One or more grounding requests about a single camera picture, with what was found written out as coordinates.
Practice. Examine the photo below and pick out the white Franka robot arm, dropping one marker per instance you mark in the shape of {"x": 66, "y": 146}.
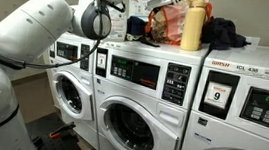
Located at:
{"x": 28, "y": 30}

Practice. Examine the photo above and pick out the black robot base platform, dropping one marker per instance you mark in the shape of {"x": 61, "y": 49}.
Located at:
{"x": 46, "y": 146}

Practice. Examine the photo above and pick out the orange patterned mesh bag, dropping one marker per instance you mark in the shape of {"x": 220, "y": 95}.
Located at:
{"x": 171, "y": 25}

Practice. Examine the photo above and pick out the dark navy clothing pile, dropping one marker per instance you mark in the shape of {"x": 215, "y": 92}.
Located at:
{"x": 221, "y": 34}

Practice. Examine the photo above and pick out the white notice poster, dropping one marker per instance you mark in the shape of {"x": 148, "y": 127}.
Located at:
{"x": 139, "y": 8}

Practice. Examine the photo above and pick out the yellow water bottle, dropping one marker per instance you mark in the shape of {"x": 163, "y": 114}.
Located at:
{"x": 192, "y": 27}

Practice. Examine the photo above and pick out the black cloth bundle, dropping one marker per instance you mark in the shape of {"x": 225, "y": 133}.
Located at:
{"x": 135, "y": 25}

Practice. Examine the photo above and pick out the small off-white cloth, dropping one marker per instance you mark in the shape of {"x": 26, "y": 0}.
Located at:
{"x": 132, "y": 37}

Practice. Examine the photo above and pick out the small white card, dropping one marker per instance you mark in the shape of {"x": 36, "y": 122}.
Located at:
{"x": 252, "y": 41}

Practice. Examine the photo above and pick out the white front-load washer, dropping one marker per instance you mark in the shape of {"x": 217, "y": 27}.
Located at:
{"x": 78, "y": 39}

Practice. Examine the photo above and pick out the white washer number eight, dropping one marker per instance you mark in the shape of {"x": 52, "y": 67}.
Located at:
{"x": 145, "y": 96}

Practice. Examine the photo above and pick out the white washer number nine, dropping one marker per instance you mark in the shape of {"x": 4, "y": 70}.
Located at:
{"x": 222, "y": 134}

